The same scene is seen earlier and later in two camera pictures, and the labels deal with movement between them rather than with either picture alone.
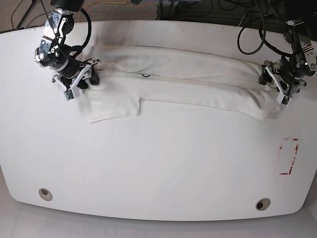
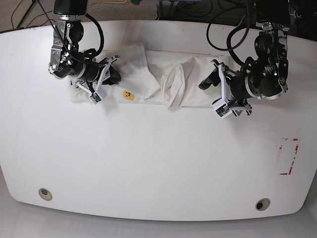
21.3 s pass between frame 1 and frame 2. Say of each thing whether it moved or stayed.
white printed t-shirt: moved
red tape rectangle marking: stayed
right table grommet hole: stayed
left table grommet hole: stayed
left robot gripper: moved
